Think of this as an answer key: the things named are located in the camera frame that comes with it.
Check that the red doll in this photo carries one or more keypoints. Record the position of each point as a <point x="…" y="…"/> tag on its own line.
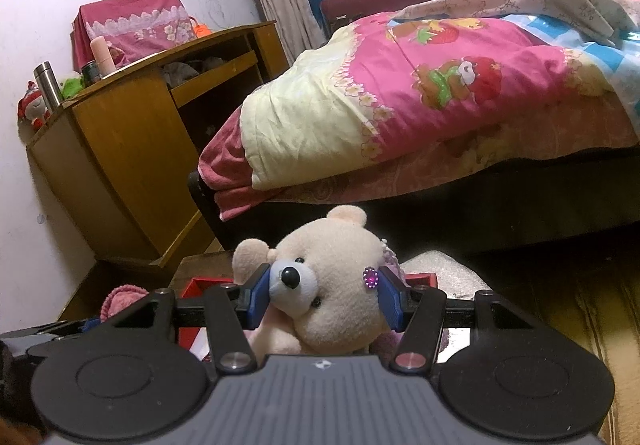
<point x="32" y="107"/>

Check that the maroon blanket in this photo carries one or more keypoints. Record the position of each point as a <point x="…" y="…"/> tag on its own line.
<point x="225" y="165"/>

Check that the white bubble wrap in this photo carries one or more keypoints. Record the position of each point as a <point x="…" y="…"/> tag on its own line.
<point x="440" y="267"/>

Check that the dark bed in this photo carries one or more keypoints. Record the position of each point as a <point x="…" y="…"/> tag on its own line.
<point x="450" y="225"/>

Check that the grey cloth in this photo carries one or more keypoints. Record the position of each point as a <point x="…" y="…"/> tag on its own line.
<point x="182" y="72"/>

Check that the steel thermos flask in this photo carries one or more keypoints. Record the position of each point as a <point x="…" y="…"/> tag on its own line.
<point x="48" y="85"/>

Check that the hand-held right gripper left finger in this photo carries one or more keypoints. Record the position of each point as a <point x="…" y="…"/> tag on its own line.
<point x="257" y="297"/>

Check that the dark jar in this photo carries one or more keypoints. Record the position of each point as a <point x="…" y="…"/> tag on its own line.
<point x="91" y="72"/>

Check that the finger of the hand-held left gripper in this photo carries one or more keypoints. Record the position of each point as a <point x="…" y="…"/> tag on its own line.
<point x="65" y="329"/>

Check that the wooden desk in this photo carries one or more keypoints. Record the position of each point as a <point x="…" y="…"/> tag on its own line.
<point x="115" y="160"/>

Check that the green plush toy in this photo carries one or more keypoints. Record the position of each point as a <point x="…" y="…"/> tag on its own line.
<point x="72" y="86"/>

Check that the pink knitted hat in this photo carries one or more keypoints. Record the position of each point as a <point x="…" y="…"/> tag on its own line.
<point x="122" y="300"/>

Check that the blue bag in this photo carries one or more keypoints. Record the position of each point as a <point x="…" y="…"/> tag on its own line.
<point x="315" y="0"/>

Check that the pink bottle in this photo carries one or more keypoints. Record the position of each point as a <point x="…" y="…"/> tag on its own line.
<point x="102" y="55"/>

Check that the cream teddy bear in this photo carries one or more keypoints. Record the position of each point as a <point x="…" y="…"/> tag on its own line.
<point x="330" y="285"/>

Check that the red storage box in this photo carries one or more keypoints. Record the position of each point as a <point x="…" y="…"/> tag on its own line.
<point x="200" y="286"/>

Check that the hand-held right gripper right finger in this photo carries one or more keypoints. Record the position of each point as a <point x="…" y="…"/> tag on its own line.
<point x="387" y="297"/>

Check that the pink lace-trimmed cover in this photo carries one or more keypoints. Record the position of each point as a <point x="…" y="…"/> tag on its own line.
<point x="135" y="20"/>

